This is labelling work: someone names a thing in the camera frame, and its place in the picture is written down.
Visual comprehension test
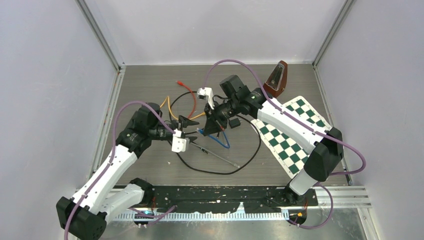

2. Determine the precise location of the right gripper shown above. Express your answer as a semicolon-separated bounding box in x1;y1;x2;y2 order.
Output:
204;97;240;137

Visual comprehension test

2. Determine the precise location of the blue ethernet cable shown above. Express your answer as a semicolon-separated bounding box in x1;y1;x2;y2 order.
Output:
197;128;231;150

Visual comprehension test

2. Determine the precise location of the black power adapter with cord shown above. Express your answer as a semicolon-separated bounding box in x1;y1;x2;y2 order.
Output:
228;117;241;129

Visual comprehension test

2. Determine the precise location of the yellow ethernet cable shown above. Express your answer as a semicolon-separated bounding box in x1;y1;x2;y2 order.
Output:
159;96;207;121

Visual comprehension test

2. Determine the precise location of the red ethernet cable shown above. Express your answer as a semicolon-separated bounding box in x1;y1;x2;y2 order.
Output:
176;80;198;119

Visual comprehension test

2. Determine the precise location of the long black cable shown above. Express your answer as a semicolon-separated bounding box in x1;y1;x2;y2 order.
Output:
168;91;263;175

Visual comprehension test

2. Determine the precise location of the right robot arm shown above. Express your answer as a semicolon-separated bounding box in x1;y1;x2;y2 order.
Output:
197;86;344;205

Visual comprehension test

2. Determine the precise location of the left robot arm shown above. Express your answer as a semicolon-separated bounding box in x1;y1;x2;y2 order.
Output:
56;101;198;240

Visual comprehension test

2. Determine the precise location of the brown metronome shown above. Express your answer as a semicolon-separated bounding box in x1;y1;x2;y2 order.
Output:
263;60;288;98

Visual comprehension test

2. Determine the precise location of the green white chessboard mat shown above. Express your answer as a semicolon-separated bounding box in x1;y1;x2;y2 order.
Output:
250;96;332;179

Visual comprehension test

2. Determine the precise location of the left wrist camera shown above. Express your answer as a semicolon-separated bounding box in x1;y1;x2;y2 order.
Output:
171;129;190;153

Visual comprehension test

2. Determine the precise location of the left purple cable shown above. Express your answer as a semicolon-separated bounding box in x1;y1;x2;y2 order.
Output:
63;100;178;240

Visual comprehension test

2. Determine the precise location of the purple cable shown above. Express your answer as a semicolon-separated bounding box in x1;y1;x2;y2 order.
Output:
63;100;178;240
202;59;367;230

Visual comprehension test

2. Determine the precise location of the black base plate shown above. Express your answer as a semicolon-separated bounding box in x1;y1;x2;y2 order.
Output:
135;185;318;214

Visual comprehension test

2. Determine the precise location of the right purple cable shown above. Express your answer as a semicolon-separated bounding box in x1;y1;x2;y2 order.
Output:
202;59;367;230

